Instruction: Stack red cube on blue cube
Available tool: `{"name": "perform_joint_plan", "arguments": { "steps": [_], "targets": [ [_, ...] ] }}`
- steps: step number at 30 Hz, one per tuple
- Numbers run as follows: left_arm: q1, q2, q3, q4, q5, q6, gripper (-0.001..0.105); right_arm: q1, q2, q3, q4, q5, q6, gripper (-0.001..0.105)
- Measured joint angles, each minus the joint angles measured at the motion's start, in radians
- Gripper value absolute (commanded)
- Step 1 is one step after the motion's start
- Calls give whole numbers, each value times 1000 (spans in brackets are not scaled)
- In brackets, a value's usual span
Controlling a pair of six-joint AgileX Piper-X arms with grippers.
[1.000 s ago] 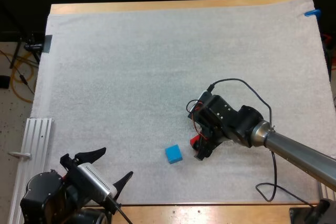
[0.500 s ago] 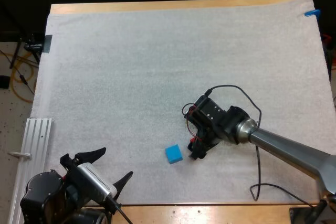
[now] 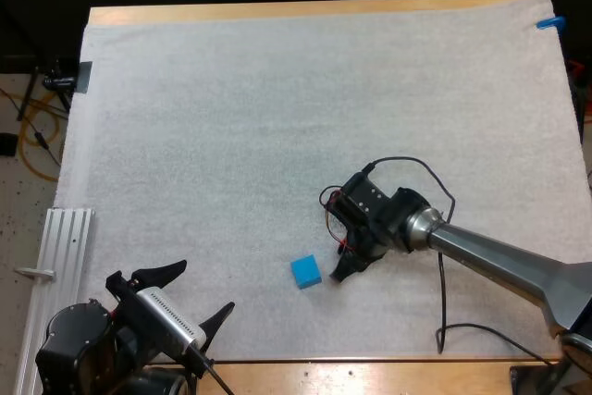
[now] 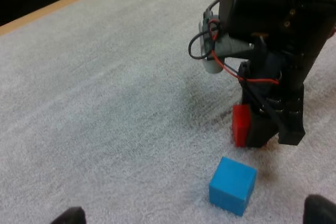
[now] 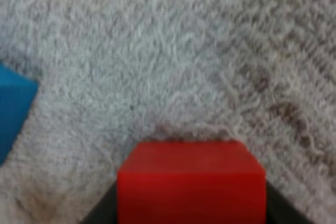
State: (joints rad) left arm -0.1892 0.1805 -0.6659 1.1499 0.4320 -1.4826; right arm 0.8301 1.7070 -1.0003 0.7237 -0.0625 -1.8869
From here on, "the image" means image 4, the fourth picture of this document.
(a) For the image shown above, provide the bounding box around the blue cube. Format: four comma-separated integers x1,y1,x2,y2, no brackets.
208,156,258,217

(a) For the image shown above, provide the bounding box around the red cube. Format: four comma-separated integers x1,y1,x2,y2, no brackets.
232,104,251,148

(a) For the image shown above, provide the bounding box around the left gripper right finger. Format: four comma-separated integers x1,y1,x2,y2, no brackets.
303,194,336,224

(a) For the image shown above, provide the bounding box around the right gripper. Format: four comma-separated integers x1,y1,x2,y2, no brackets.
219,0,331,101

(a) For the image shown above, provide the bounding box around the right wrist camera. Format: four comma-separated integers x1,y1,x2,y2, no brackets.
198,14,229,74

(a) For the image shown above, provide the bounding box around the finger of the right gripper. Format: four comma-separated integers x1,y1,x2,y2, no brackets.
246,105,279,149
265,95,307,146

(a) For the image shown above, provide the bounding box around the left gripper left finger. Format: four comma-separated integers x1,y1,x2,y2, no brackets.
49,206,87,224

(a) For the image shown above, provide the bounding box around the thin black wire loop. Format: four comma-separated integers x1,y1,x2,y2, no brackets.
188,26,220,61

